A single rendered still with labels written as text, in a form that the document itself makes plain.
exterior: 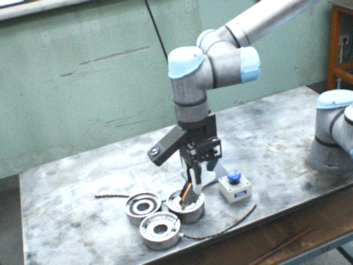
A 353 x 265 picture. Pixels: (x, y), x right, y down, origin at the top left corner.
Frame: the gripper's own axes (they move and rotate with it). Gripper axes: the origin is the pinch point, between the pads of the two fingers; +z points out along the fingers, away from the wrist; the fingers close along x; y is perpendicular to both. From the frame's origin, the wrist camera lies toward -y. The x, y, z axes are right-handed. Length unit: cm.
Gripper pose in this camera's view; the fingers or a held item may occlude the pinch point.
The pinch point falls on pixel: (192, 187)
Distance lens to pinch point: 100.3
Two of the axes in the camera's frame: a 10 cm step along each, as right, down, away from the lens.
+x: -4.0, -4.4, 8.0
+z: 1.2, 8.4, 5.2
